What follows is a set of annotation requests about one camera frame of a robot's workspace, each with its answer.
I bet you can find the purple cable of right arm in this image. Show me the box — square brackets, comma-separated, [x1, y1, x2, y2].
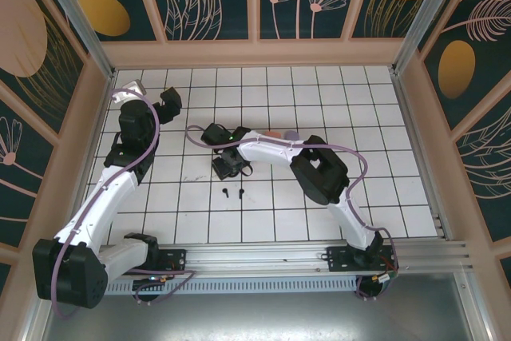
[185, 124, 400, 302]

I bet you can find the aluminium frame post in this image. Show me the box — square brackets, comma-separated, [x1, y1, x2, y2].
[390, 0, 466, 77]
[31, 0, 117, 81]

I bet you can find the slotted grey cable duct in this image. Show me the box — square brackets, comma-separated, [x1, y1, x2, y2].
[54, 279, 359, 295]

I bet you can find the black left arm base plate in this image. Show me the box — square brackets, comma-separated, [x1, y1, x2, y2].
[114, 248, 188, 276]

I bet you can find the aluminium mounting rail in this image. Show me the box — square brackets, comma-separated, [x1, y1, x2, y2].
[38, 240, 472, 278]

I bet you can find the green circuit board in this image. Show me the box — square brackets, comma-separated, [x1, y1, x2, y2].
[373, 270, 400, 290]

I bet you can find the grey metal sheet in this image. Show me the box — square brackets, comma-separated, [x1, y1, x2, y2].
[39, 292, 484, 341]

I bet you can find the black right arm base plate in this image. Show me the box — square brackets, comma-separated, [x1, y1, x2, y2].
[326, 245, 400, 274]

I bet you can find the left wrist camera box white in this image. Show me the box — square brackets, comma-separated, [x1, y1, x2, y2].
[113, 80, 145, 105]

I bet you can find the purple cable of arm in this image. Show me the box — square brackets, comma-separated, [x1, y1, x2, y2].
[185, 124, 400, 302]
[51, 87, 196, 320]

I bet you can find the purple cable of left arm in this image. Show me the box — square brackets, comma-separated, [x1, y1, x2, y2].
[51, 87, 196, 320]

